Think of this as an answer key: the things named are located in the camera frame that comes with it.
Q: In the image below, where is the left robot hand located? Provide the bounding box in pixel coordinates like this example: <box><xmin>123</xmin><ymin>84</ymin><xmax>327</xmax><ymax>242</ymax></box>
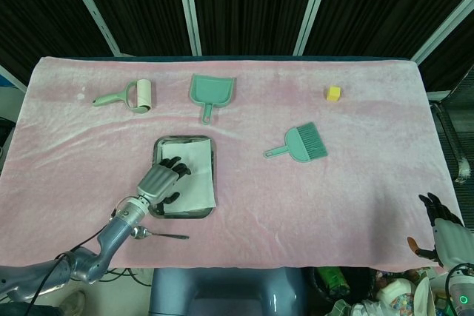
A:
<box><xmin>136</xmin><ymin>156</ymin><xmax>193</xmax><ymax>206</ymax></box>

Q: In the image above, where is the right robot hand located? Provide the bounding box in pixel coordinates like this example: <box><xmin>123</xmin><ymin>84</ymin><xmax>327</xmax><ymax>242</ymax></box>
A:
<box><xmin>407</xmin><ymin>192</ymin><xmax>473</xmax><ymax>269</ymax></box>

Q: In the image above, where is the white paper sheet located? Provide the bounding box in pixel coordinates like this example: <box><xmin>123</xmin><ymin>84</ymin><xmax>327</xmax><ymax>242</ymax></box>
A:
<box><xmin>161</xmin><ymin>140</ymin><xmax>218</xmax><ymax>214</ymax></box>

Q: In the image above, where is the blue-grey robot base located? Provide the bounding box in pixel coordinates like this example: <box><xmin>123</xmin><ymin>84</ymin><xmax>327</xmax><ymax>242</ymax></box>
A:
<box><xmin>149</xmin><ymin>267</ymin><xmax>309</xmax><ymax>316</ymax></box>

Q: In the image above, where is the rectangular metal tray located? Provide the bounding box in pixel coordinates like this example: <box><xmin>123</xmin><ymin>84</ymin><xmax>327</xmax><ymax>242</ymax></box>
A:
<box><xmin>152</xmin><ymin>135</ymin><xmax>218</xmax><ymax>221</ymax></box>

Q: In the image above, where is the metal spoon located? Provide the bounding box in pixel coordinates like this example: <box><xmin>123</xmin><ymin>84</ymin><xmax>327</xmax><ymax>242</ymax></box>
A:
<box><xmin>130</xmin><ymin>224</ymin><xmax>190</xmax><ymax>241</ymax></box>

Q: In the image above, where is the green lint roller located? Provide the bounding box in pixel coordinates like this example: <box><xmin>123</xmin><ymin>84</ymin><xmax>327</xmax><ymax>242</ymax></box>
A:
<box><xmin>92</xmin><ymin>78</ymin><xmax>154</xmax><ymax>115</ymax></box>

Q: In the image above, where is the black chair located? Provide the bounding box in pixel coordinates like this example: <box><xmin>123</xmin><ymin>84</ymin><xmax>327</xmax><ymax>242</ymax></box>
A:
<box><xmin>425</xmin><ymin>70</ymin><xmax>474</xmax><ymax>184</ymax></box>

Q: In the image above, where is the green plastic dustpan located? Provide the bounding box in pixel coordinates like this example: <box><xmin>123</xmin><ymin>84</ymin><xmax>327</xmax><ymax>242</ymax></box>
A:
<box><xmin>189</xmin><ymin>73</ymin><xmax>238</xmax><ymax>126</ymax></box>

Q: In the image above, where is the green plastic package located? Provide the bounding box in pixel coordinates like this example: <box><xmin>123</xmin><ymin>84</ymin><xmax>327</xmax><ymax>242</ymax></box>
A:
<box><xmin>313</xmin><ymin>266</ymin><xmax>352</xmax><ymax>297</ymax></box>

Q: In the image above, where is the pink plush tablecloth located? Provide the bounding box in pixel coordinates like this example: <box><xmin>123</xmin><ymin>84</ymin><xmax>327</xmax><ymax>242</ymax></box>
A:
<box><xmin>0</xmin><ymin>56</ymin><xmax>464</xmax><ymax>270</ymax></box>

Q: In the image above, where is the green hand brush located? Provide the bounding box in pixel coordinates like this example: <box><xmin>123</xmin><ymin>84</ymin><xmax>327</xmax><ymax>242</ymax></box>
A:
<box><xmin>263</xmin><ymin>121</ymin><xmax>329</xmax><ymax>164</ymax></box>

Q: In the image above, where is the white frame post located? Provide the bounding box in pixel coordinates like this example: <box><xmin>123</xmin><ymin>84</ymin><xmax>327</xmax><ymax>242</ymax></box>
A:
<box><xmin>66</xmin><ymin>0</ymin><xmax>121</xmax><ymax>57</ymax></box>
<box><xmin>174</xmin><ymin>0</ymin><xmax>203</xmax><ymax>56</ymax></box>
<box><xmin>410</xmin><ymin>0</ymin><xmax>474</xmax><ymax>66</ymax></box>
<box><xmin>292</xmin><ymin>0</ymin><xmax>336</xmax><ymax>56</ymax></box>

